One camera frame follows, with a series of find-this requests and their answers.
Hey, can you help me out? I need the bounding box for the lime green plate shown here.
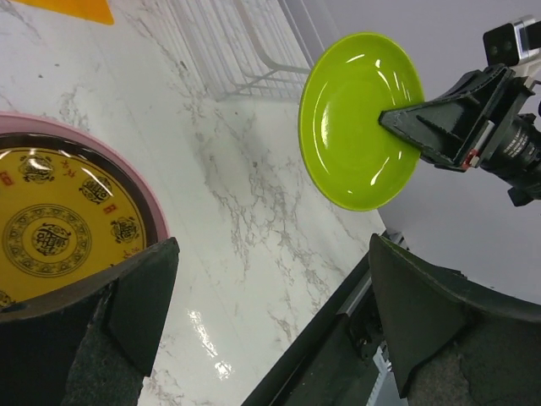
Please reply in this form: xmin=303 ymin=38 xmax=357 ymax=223
xmin=298 ymin=32 xmax=424 ymax=211

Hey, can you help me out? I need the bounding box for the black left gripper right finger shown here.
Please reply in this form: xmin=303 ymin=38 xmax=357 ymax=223
xmin=369 ymin=234 xmax=540 ymax=405

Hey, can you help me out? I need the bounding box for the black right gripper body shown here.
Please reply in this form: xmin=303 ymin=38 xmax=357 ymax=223
xmin=456 ymin=65 xmax=540 ymax=207

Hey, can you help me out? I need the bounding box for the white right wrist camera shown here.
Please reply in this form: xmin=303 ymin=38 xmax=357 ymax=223
xmin=483 ymin=15 xmax=541 ymax=77

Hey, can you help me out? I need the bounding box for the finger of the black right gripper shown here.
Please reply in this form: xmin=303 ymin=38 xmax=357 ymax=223
xmin=379 ymin=64 xmax=514 ymax=169

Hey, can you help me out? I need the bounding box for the white wire dish rack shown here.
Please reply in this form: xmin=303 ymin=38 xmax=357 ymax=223
xmin=168 ymin=1 xmax=339 ymax=101

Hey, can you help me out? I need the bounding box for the pink plate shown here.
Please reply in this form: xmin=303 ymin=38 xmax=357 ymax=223
xmin=1 ymin=112 xmax=170 ymax=241

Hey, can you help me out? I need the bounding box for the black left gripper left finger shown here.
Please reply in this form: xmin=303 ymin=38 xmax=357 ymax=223
xmin=1 ymin=238 xmax=180 ymax=405

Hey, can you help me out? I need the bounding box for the orange cutting mat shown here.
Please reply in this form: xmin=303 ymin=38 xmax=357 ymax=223
xmin=16 ymin=0 xmax=114 ymax=25

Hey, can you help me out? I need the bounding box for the yellow patterned plate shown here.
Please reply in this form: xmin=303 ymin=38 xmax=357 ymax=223
xmin=1 ymin=133 xmax=157 ymax=309

